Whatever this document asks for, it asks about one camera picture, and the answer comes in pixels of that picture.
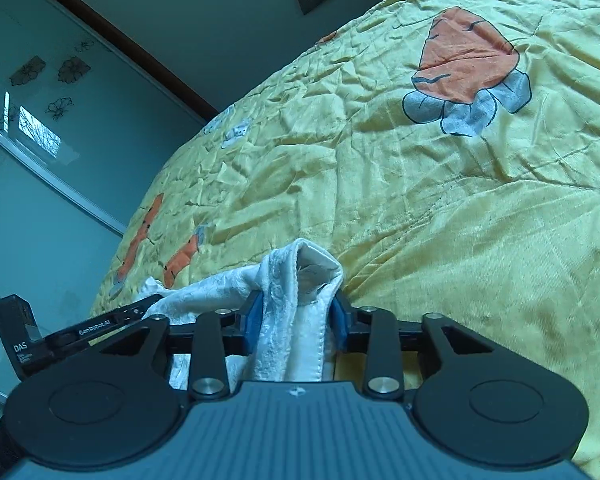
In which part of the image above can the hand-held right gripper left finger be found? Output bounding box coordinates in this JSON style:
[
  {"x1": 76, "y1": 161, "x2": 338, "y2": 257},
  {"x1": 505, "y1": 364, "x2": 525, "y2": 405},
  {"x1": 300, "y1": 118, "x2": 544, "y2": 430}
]
[{"x1": 87, "y1": 291, "x2": 265, "y2": 400}]

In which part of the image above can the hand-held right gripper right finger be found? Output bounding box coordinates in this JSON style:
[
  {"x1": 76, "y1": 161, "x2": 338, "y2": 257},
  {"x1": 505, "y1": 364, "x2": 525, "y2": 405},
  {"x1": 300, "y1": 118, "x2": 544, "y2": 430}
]
[{"x1": 329, "y1": 294, "x2": 512, "y2": 400}]

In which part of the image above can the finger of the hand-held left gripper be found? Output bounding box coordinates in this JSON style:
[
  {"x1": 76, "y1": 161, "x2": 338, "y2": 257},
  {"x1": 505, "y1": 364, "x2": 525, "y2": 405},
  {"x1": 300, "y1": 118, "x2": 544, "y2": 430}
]
[{"x1": 119, "y1": 294, "x2": 165, "y2": 322}]

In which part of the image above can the white embossed pillowcase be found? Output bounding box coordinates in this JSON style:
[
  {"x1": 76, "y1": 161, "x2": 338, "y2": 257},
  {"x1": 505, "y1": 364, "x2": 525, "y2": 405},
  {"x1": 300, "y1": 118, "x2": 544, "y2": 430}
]
[{"x1": 140, "y1": 239, "x2": 346, "y2": 392}]

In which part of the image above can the yellow carrot print blanket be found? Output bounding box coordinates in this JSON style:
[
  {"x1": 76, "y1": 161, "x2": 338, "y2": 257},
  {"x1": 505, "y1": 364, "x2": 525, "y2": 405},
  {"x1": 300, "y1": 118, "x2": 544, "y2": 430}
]
[{"x1": 90, "y1": 0, "x2": 600, "y2": 480}]

